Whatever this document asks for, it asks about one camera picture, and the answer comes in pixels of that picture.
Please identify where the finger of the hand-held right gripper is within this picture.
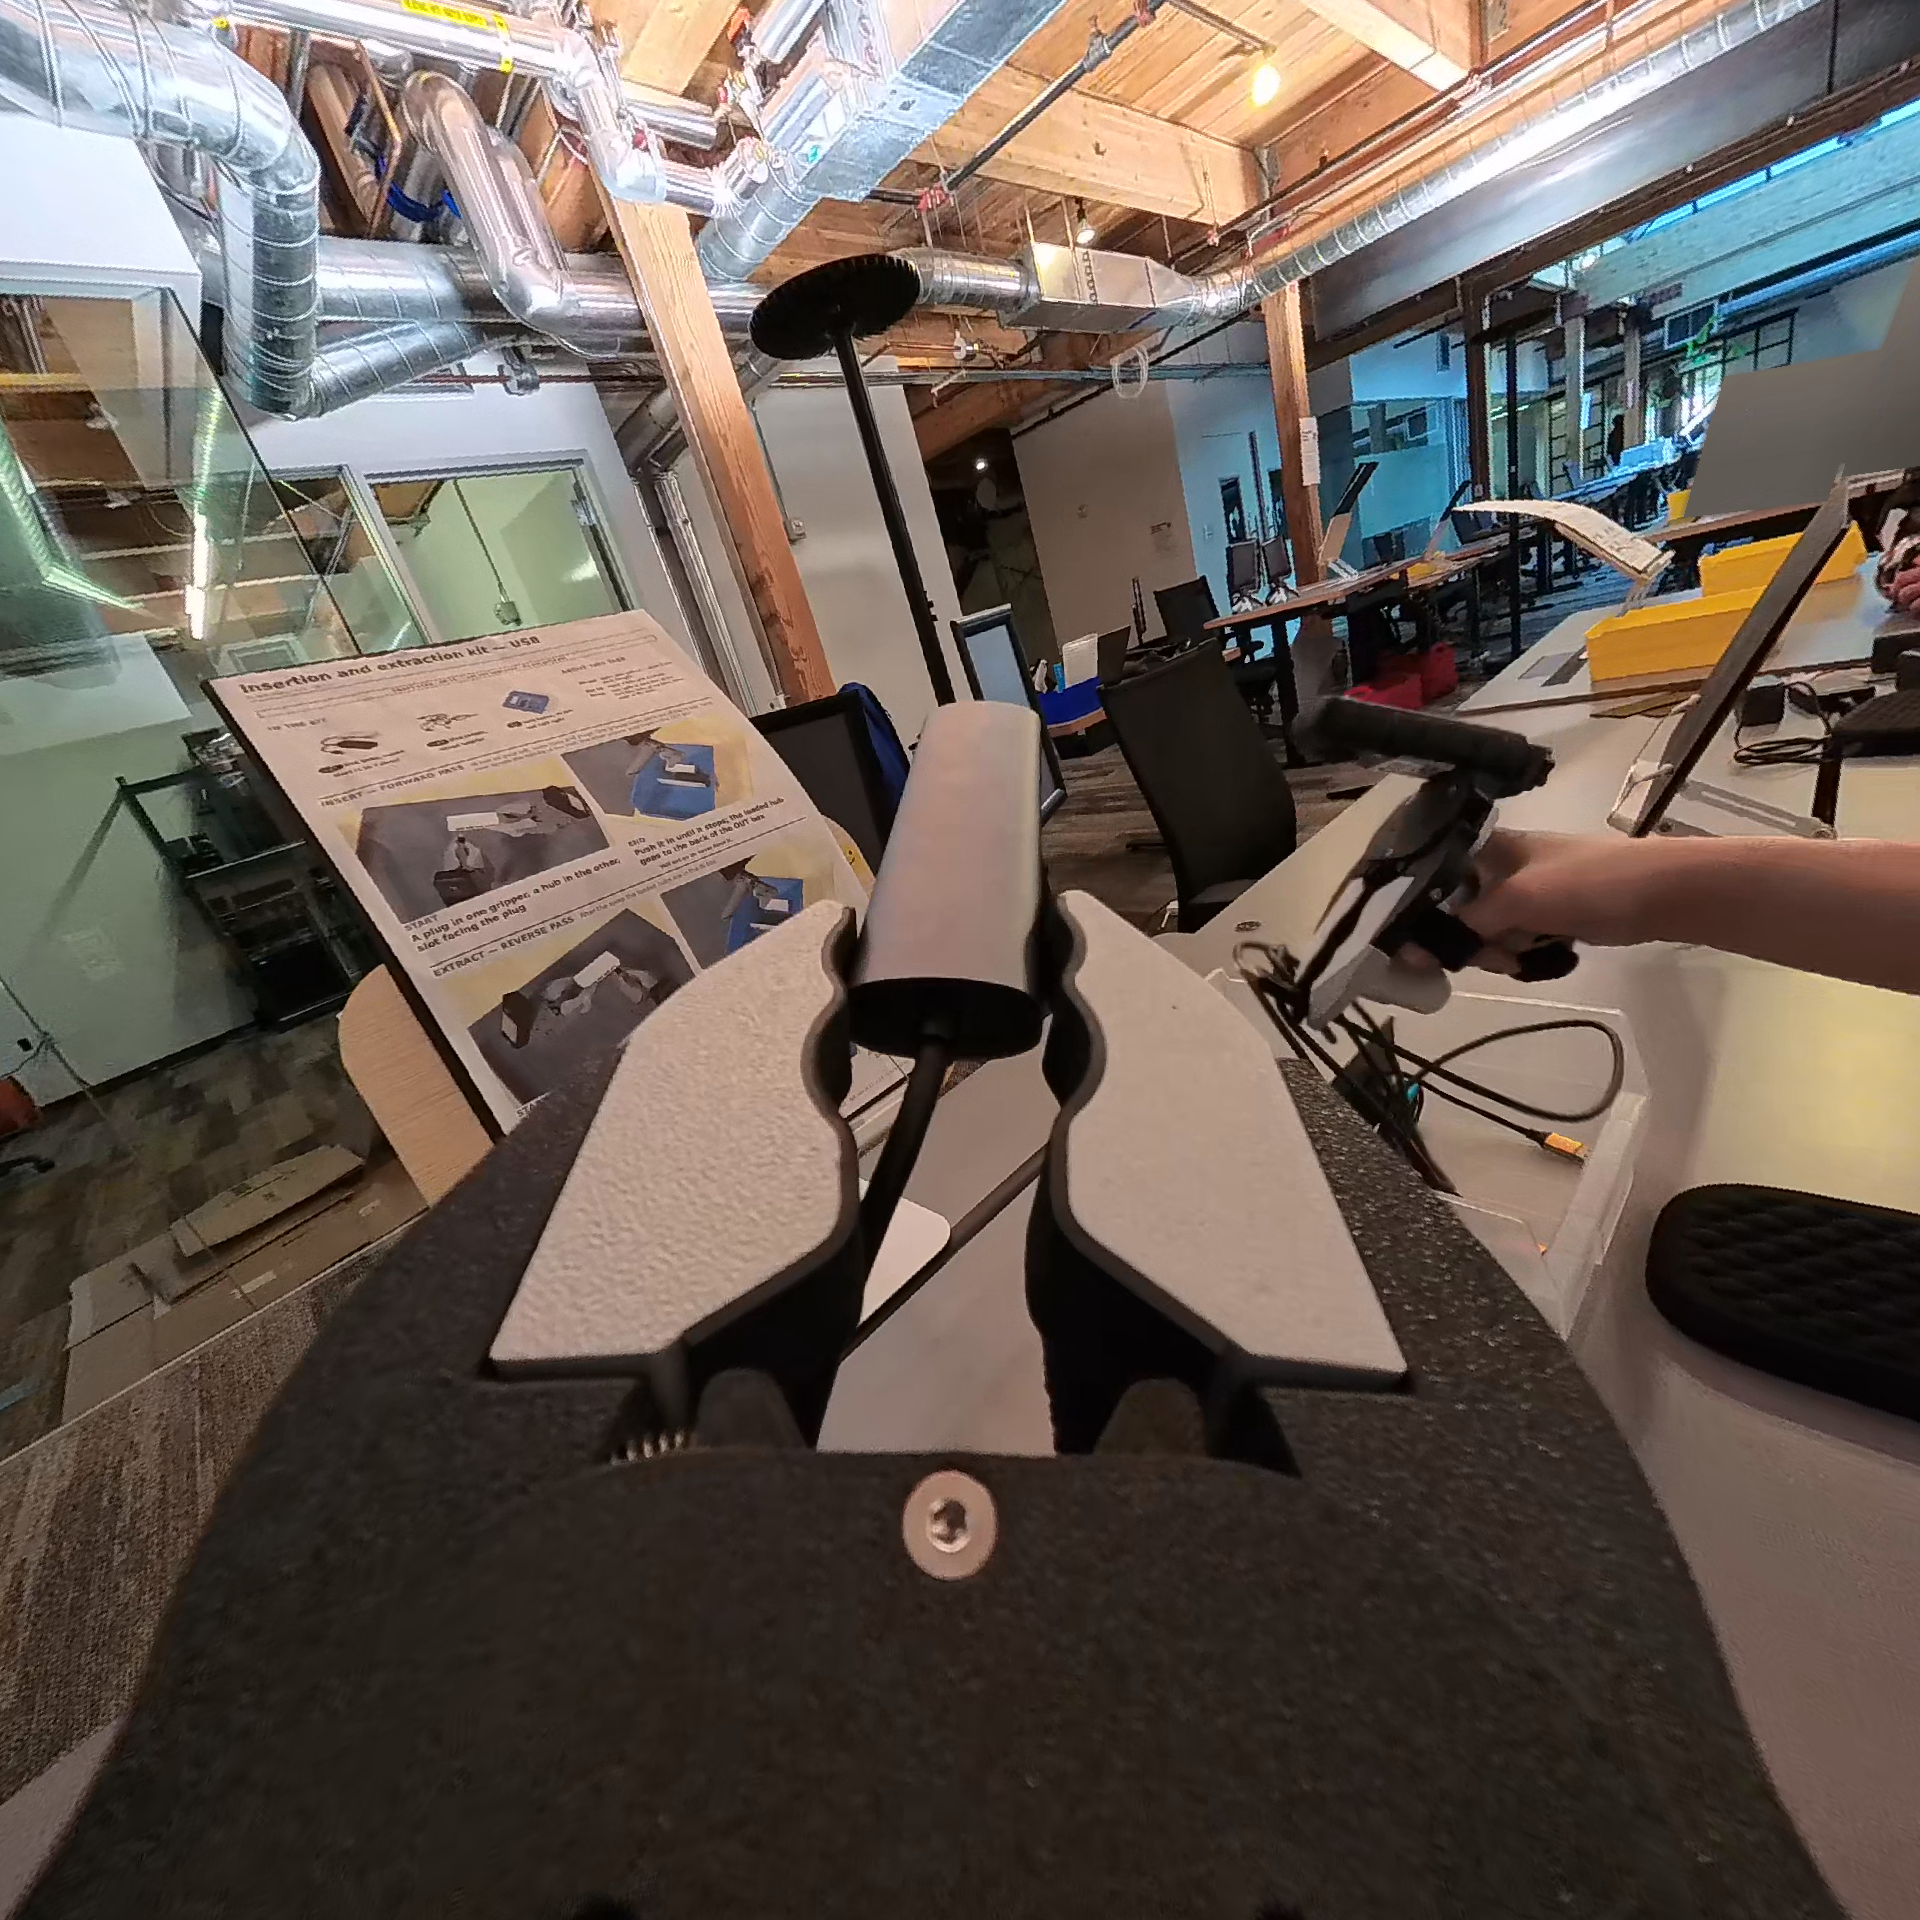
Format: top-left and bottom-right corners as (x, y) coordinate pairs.
(1292, 849), (1449, 1030)

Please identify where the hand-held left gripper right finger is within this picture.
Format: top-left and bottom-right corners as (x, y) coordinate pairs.
(1026, 890), (1414, 1460)

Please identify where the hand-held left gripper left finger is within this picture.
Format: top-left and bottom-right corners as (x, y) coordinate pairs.
(484, 899), (868, 1450)

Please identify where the USB cable with tethered adapter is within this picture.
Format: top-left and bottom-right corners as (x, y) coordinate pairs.
(849, 1036), (968, 1298)

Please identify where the clear plastic bin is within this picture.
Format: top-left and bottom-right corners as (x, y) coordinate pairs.
(1194, 897), (1655, 1345)

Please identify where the grey metal USB hub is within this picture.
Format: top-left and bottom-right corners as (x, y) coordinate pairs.
(847, 699), (1055, 1060)

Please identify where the person's right forearm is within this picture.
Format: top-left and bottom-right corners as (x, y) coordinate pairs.
(1574, 831), (1920, 1002)

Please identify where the black office chair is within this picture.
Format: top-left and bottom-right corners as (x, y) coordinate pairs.
(1093, 634), (1301, 935)

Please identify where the yellow plastic bin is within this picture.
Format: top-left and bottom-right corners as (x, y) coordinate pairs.
(1582, 524), (1880, 688)

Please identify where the grey laptop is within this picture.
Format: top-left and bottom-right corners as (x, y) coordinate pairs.
(1608, 460), (1920, 847)

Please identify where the instruction poster board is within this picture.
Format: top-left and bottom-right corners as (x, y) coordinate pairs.
(201, 608), (880, 1134)

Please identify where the black framed display screen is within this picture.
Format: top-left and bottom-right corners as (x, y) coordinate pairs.
(949, 604), (1071, 819)

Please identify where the black display panel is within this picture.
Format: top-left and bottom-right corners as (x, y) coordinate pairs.
(746, 688), (902, 879)

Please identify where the blue jacket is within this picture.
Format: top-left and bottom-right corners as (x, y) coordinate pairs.
(842, 681), (914, 819)

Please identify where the black quilted cushion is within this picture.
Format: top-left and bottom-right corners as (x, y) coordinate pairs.
(1640, 1180), (1920, 1427)

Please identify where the black stand pole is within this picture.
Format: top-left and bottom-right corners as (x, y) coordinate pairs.
(746, 254), (968, 714)

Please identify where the black cable with orange bands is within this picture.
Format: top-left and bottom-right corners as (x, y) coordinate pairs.
(1236, 938), (1631, 1202)

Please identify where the silver ventilation duct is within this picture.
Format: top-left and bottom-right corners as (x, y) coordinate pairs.
(0, 0), (505, 423)
(399, 62), (1040, 352)

